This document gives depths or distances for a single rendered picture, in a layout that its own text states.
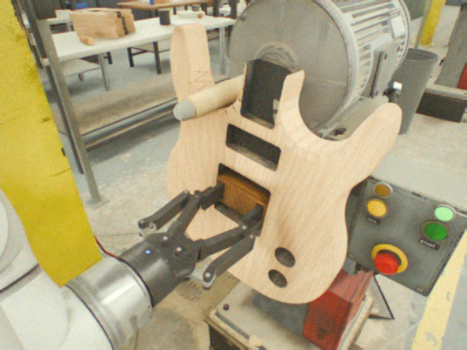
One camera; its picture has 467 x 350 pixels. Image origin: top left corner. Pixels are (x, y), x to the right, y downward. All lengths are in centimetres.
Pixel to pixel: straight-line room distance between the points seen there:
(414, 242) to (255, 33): 44
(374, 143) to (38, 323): 36
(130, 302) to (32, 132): 101
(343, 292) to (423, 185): 53
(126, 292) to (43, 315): 8
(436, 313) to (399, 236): 134
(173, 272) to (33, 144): 99
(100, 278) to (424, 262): 50
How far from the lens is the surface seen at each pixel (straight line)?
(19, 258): 35
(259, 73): 43
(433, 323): 189
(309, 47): 55
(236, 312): 133
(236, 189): 50
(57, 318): 35
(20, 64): 126
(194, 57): 50
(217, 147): 50
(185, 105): 42
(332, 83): 55
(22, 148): 132
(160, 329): 167
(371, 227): 62
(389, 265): 62
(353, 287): 105
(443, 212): 56
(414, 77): 326
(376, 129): 37
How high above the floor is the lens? 142
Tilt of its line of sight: 34 degrees down
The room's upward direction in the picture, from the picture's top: straight up
